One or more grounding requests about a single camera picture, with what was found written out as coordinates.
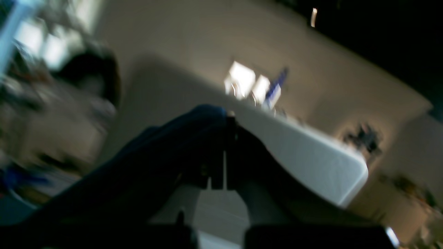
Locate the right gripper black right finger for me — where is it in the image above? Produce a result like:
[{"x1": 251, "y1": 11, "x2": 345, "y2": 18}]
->
[{"x1": 226, "y1": 118, "x2": 301, "y2": 208}]

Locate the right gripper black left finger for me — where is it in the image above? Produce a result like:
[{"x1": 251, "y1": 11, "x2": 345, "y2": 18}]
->
[{"x1": 180, "y1": 116, "x2": 227, "y2": 190}]

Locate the dark blue t-shirt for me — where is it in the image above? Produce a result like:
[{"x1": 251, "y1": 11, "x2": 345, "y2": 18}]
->
[{"x1": 1, "y1": 104, "x2": 228, "y2": 233}]

